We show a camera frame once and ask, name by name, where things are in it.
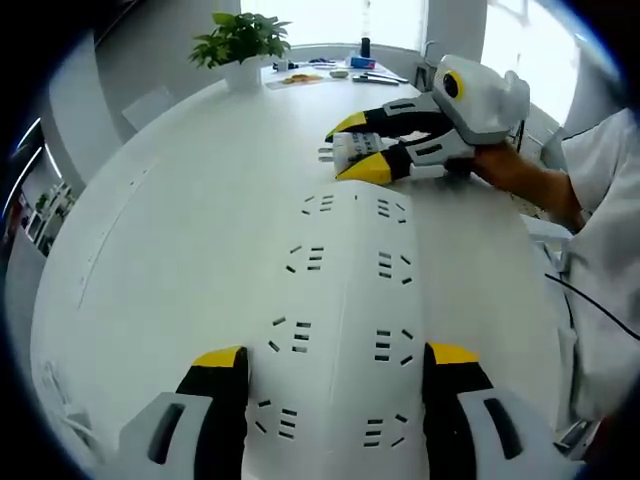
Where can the plate of yellow snacks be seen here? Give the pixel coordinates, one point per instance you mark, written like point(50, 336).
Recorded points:
point(300, 79)

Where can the white desk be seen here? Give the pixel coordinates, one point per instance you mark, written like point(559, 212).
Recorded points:
point(190, 240)

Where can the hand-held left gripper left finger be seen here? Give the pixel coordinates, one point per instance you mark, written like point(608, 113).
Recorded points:
point(220, 415)

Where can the black bottle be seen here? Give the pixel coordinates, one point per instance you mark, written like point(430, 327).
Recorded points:
point(365, 47)

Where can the white power strip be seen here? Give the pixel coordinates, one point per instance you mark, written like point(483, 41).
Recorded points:
point(345, 300)

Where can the white charger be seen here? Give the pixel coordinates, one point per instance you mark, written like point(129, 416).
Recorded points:
point(355, 150)

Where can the green potted plant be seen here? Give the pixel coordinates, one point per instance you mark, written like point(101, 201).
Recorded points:
point(240, 37)

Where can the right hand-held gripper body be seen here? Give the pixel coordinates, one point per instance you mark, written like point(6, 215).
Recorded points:
point(485, 105)

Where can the blue box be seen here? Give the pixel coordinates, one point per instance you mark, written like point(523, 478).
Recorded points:
point(363, 62)

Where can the white plant pot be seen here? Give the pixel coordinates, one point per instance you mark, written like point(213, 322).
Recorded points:
point(243, 75)

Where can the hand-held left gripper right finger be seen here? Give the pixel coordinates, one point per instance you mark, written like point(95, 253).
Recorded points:
point(450, 415)

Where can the person in white shirt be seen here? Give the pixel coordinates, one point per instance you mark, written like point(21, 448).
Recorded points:
point(605, 250)

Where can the person's right hand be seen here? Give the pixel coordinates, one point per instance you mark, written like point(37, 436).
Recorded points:
point(490, 160)

